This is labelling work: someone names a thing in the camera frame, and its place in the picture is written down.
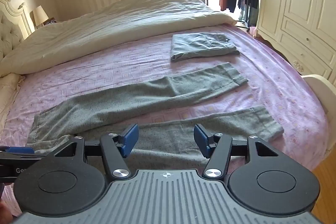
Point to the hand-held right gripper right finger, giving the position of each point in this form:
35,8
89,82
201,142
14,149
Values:
202,141

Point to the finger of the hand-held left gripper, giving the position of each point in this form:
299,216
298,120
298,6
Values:
19,149

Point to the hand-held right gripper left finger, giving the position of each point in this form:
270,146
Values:
130,141

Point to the grey knit pants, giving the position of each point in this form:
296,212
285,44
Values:
118,106

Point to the blue-grey folded pants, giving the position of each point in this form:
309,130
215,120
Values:
199,45

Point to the beige blanket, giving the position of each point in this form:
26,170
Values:
9,98

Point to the pink patterned bed sheet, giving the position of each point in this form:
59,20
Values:
262,98

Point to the cream duvet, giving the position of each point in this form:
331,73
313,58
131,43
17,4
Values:
118,27

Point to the cream tufted headboard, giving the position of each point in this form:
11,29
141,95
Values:
11,24

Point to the white bed footboard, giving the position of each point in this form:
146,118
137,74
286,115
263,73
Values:
320,92

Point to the bedside lamp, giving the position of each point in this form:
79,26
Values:
40,14

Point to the white wardrobe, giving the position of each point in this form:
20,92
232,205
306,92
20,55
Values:
302,8

